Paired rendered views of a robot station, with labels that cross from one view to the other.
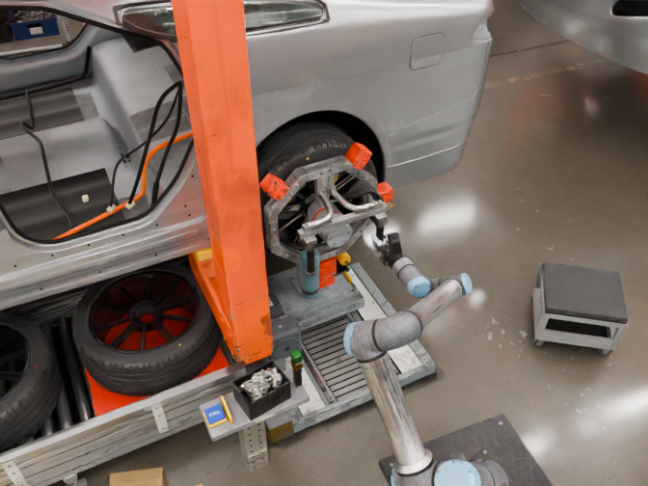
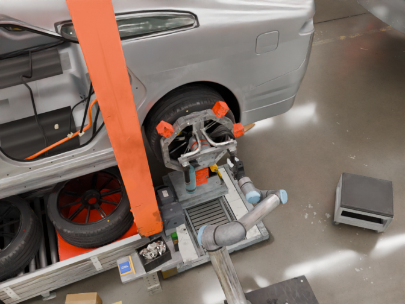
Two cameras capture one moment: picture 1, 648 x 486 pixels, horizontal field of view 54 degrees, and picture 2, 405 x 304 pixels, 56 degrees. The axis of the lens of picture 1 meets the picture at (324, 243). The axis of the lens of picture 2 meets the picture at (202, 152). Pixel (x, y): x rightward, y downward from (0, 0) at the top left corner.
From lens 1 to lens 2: 48 cm
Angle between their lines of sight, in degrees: 8
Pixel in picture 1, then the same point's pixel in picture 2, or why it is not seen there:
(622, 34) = not seen: outside the picture
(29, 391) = (18, 246)
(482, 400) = (296, 259)
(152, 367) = (91, 234)
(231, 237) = (128, 171)
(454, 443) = (271, 292)
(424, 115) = (266, 81)
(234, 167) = (125, 133)
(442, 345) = (275, 220)
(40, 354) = (27, 222)
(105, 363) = (64, 230)
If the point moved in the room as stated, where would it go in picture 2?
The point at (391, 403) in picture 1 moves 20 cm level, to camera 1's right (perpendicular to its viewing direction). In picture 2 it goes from (226, 276) to (261, 278)
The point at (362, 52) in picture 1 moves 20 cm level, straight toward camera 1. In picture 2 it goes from (222, 45) to (217, 64)
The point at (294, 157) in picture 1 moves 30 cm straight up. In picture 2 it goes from (178, 110) to (174, 74)
